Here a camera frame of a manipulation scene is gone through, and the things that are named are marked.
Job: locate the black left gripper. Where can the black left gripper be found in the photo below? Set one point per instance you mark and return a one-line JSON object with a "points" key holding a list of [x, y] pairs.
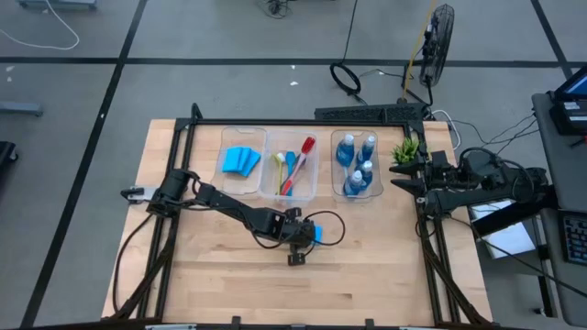
{"points": [[293, 231]]}

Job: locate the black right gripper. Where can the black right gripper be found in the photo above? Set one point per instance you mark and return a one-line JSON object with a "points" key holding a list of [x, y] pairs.
{"points": [[440, 176]]}

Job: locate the blue dish brush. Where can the blue dish brush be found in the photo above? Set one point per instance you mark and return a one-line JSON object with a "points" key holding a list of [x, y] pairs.
{"points": [[290, 160]]}

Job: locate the red dish brush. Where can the red dish brush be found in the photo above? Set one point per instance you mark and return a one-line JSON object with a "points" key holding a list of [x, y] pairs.
{"points": [[308, 144]]}

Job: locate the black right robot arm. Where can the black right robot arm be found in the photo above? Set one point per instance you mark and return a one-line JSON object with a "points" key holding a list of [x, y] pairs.
{"points": [[504, 179]]}

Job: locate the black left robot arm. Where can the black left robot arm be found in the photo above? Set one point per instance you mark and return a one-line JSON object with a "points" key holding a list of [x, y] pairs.
{"points": [[229, 211]]}

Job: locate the green plant white pot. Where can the green plant white pot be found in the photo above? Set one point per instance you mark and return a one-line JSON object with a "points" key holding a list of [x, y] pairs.
{"points": [[404, 152]]}

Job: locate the tall clear plastic bin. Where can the tall clear plastic bin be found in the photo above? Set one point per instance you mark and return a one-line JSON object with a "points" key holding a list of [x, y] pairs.
{"points": [[307, 188]]}

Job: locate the shallow clear plastic bin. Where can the shallow clear plastic bin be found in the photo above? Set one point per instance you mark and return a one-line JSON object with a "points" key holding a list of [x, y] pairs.
{"points": [[337, 176], [243, 188]]}

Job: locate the black perforated bar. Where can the black perforated bar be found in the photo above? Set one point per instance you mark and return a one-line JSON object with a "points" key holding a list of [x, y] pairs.
{"points": [[367, 112]]}

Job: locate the white paper sheet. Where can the white paper sheet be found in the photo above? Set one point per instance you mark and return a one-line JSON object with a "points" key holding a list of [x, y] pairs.
{"points": [[509, 240]]}

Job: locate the black floor fan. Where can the black floor fan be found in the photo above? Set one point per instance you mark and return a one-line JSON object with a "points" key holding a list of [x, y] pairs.
{"points": [[435, 46]]}

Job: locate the gray desk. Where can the gray desk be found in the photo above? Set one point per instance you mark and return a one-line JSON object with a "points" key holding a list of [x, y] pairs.
{"points": [[564, 174]]}

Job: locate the laptop computer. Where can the laptop computer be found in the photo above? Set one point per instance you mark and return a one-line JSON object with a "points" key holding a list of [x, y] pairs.
{"points": [[571, 114]]}

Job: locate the black keyboard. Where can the black keyboard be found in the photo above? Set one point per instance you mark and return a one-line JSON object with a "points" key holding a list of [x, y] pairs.
{"points": [[577, 238]]}

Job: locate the black floor object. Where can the black floor object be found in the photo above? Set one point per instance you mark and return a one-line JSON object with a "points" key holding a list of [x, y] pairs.
{"points": [[7, 158]]}

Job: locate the gray metal floor foot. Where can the gray metal floor foot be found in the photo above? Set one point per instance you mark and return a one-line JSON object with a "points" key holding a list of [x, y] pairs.
{"points": [[20, 109], [57, 3]]}

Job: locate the black table frame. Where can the black table frame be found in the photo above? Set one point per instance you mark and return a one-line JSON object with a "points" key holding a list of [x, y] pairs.
{"points": [[298, 122]]}

